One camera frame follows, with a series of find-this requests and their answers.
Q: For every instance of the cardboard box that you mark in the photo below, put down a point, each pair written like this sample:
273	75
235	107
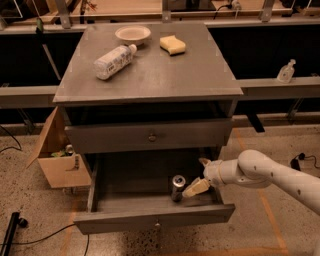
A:
60	170

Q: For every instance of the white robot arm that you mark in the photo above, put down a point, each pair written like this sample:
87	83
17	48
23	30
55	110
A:
253	169

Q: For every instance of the clear soap dispenser bottle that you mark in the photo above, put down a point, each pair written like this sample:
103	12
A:
286	72

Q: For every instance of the can inside cardboard box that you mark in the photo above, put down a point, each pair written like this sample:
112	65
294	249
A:
69	150

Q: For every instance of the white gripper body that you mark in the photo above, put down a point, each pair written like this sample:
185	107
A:
212	172

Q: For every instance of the white ceramic bowl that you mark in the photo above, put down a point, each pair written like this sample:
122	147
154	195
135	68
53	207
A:
134	34

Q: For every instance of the yellow sponge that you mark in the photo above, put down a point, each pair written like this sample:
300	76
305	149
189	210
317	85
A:
172	45

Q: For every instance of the closed grey upper drawer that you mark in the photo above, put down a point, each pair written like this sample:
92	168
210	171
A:
146	136

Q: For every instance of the clear plastic bottle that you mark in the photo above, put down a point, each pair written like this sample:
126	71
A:
115	60

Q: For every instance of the black power adapter with cable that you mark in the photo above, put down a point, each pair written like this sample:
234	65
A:
294	163

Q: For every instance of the open grey middle drawer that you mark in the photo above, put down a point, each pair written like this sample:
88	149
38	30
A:
134	191

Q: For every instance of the silver redbull can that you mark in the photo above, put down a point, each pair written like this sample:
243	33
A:
177	186

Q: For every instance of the black stand base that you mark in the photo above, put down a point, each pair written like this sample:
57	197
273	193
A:
15	221

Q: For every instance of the grey wooden drawer cabinet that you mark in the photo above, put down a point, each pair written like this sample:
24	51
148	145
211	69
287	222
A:
155	87

